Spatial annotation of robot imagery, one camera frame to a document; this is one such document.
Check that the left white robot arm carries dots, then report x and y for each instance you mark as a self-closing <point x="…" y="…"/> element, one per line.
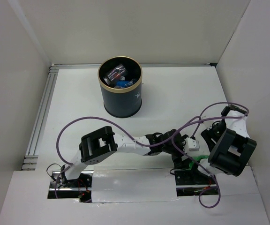
<point x="96" y="146"/>

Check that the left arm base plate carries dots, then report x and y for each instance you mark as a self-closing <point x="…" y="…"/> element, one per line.
<point x="77" y="189"/>

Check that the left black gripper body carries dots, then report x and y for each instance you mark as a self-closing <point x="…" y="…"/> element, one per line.
<point x="176" y="157"/>

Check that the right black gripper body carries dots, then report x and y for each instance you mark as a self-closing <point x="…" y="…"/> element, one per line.
<point x="215" y="132"/>

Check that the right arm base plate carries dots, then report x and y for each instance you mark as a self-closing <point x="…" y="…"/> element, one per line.
<point x="192" y="183"/>

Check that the green bottle near right base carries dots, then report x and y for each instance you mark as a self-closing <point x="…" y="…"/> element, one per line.
<point x="198" y="159"/>

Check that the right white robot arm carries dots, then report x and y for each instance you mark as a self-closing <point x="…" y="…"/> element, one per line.
<point x="229" y="144"/>

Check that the clear bottle blue label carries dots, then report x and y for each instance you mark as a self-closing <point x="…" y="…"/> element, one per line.
<point x="122" y="84"/>

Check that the clear wide-mouth plastic jar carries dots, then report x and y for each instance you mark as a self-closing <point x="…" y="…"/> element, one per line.
<point x="114" y="75"/>

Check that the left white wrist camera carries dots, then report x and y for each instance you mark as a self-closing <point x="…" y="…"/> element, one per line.
<point x="191" y="145"/>

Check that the silver tape sheet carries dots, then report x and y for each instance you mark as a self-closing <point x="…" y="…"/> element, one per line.
<point x="133" y="186"/>

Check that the dark blue cylindrical bin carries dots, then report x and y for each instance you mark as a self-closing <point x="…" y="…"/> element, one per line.
<point x="121" y="103"/>

